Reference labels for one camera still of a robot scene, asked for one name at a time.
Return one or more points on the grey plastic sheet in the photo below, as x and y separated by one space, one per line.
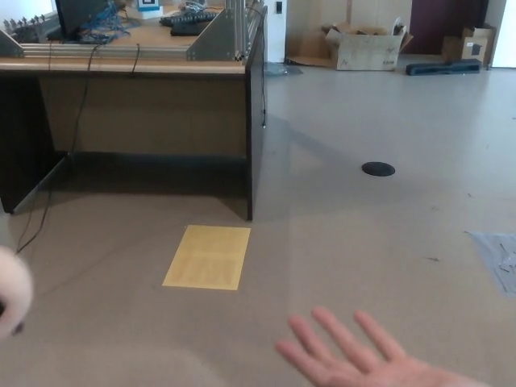
498 258

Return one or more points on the black monitor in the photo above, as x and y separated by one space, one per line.
70 16

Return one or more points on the black round floor cover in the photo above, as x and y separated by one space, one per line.
378 169

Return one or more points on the black wall switch panel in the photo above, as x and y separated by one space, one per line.
279 6

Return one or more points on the dark maroon door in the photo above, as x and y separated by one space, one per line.
439 24

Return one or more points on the flat black device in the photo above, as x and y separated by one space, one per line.
187 30

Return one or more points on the wooden desk with dark panels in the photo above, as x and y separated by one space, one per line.
153 113

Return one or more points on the yellow paper sheet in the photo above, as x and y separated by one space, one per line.
207 258

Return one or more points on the pink plush dumpling with sunglasses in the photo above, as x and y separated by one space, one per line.
14 282

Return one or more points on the white box with blue print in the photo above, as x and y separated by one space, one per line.
149 9

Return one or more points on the person's bare hand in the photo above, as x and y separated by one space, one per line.
363 367

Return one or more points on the small cardboard box with label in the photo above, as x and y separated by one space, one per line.
467 46

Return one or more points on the clear plastic bag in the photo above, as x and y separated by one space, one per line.
282 70

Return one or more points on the flat cardboard sheet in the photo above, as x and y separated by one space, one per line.
306 49

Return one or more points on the large open cardboard box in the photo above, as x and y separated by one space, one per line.
367 52

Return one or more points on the black keyboard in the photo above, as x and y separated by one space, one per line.
187 18

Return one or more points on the aluminium profile frame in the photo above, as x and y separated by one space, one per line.
121 51

